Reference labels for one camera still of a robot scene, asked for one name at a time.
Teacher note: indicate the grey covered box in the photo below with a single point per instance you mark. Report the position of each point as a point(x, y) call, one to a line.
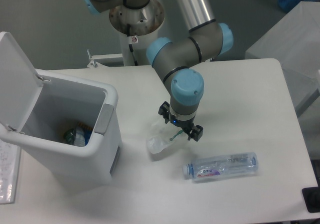
point(294, 42)

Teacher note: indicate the white trash can lid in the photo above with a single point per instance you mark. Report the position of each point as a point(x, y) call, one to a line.
point(20, 84)

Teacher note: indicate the white trash can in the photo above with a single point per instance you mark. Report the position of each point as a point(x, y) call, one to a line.
point(66, 123)

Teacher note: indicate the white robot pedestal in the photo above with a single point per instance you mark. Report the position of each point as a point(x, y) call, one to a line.
point(137, 29)

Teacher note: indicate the laminated paper sheet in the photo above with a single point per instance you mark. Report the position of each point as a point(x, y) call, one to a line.
point(9, 170)

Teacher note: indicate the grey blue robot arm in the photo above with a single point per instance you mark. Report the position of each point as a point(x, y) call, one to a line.
point(172, 61)

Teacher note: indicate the clear plastic water bottle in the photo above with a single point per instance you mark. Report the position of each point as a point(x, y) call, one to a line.
point(221, 167)

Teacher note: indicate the clear plastic wrapper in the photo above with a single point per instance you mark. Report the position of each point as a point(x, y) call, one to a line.
point(161, 136)

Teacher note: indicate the black device at edge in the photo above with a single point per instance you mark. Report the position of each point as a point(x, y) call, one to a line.
point(311, 197)

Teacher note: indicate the white clamp bracket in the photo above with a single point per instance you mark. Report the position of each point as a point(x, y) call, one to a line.
point(108, 60)

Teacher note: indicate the trash pile inside can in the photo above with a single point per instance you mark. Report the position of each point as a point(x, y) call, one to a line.
point(79, 135)

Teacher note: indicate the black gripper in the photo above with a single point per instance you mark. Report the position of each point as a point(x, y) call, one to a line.
point(185, 122)

